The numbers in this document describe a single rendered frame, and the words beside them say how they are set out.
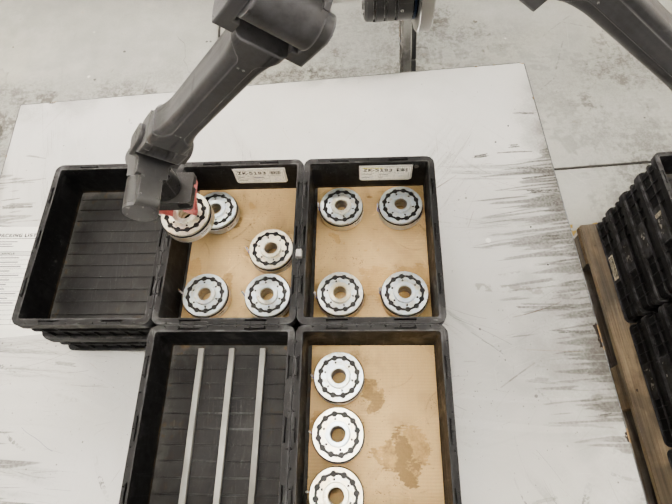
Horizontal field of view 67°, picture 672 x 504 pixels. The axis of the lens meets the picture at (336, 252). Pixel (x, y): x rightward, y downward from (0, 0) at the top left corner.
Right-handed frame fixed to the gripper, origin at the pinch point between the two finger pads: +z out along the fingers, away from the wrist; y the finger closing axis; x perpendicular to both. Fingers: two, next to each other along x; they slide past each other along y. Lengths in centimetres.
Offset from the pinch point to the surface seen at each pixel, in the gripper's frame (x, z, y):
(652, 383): -19, 87, 126
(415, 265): -4, 21, 48
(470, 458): -44, 33, 58
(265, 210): 11.0, 20.5, 11.6
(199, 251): -0.1, 19.9, -3.4
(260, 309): -15.5, 17.1, 13.3
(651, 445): -38, 91, 124
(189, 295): -12.2, 16.8, -3.1
